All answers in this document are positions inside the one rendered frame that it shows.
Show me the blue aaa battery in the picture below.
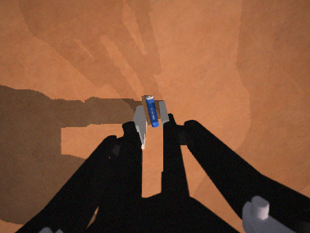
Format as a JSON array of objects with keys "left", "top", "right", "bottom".
[{"left": 145, "top": 95, "right": 159, "bottom": 127}]

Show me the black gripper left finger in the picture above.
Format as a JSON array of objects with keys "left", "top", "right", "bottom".
[{"left": 15, "top": 105, "right": 147, "bottom": 233}]

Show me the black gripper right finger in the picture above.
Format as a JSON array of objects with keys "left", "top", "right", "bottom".
[{"left": 159, "top": 101, "right": 310, "bottom": 233}]

